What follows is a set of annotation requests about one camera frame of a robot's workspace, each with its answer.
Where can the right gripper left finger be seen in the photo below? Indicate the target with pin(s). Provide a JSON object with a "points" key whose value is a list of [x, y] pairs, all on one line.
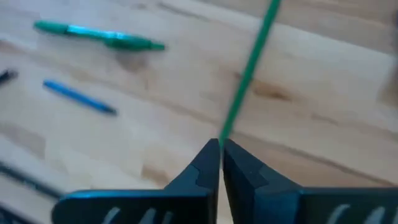
{"points": [[186, 202]]}

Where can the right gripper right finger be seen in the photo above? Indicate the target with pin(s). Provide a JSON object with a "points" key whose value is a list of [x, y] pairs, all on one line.
{"points": [[264, 202]]}

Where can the green pencil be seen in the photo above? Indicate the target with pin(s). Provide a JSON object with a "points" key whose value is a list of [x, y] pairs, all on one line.
{"points": [[248, 71]]}

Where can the black pen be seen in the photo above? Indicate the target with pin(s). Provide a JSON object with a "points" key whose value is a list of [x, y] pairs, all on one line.
{"points": [[31, 180]]}

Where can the green pen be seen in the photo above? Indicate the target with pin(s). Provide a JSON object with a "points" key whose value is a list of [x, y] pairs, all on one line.
{"points": [[102, 35]]}

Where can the black pencil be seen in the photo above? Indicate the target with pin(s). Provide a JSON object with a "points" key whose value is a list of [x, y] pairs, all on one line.
{"points": [[7, 76]]}

